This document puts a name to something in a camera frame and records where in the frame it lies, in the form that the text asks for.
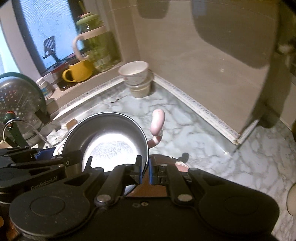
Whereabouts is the green glass handled jar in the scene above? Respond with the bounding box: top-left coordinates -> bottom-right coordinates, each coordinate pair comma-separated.
73,11 -> 122,73

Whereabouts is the yellow mug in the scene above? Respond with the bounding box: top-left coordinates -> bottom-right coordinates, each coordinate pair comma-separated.
62,60 -> 94,83

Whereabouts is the green rimmed steel colander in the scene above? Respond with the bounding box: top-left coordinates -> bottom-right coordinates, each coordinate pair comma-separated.
0,72 -> 48,145

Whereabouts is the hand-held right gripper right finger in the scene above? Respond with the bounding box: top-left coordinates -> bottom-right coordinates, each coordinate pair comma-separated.
149,156 -> 229,205

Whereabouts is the steel mixing bowl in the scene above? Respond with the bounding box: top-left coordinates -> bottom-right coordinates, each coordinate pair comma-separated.
62,112 -> 149,192

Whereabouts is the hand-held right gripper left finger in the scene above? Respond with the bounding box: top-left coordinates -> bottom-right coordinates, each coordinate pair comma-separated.
62,155 -> 142,205

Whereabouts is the chrome faucet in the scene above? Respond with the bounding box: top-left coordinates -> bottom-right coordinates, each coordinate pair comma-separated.
2,111 -> 50,149

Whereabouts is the large white plate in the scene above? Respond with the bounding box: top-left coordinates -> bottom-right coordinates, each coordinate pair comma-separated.
53,140 -> 64,157

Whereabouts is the black phone stand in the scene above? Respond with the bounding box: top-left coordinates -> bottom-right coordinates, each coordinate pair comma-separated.
42,36 -> 61,63

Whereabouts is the beige plastic container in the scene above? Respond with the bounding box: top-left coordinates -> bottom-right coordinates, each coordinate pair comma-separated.
126,70 -> 153,98

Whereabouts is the pink bear-shaped plate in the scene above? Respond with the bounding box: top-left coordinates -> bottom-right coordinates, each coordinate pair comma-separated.
127,109 -> 188,197

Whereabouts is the small white jar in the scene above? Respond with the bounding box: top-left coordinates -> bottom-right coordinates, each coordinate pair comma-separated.
36,77 -> 55,100

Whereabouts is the floral white bowl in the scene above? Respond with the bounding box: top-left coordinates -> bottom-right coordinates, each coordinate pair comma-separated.
118,61 -> 149,85

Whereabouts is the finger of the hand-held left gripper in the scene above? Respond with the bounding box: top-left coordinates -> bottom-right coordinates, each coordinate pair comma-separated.
0,150 -> 83,177
0,146 -> 56,164

